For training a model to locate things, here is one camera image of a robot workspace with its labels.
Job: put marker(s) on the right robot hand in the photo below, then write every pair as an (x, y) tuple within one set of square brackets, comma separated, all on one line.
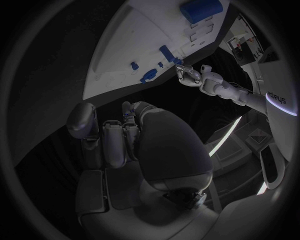
[(168, 150)]

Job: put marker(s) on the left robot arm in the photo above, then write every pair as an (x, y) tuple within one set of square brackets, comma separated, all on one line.
[(225, 86)]

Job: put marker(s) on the blue block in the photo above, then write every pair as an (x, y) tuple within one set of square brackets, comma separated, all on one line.
[(178, 61)]

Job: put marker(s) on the blue gear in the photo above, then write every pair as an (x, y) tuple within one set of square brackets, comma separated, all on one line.
[(148, 75)]

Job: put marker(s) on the white task board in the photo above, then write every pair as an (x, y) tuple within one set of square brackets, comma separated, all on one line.
[(145, 46)]

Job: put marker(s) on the long blue peg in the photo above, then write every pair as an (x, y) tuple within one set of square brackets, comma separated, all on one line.
[(166, 52)]

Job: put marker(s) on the small blue plug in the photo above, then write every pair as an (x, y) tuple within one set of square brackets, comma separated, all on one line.
[(134, 66)]

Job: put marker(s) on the large blue cylinder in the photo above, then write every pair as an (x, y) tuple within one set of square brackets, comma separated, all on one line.
[(201, 9)]

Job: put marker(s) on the tiny blue peg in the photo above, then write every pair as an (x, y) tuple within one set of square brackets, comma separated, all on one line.
[(160, 64)]

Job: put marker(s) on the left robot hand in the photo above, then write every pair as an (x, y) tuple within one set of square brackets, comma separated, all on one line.
[(187, 75)]

